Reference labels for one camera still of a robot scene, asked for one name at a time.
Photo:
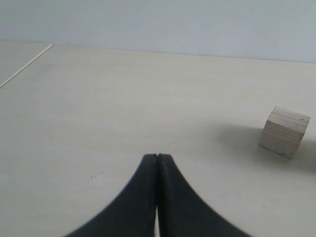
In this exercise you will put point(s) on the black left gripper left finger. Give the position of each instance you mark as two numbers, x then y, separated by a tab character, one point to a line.
133	212

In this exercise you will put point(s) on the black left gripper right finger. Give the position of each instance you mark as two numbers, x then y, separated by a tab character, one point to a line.
181	211

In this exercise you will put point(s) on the medium grained wooden cube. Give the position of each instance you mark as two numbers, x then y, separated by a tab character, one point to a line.
283	131

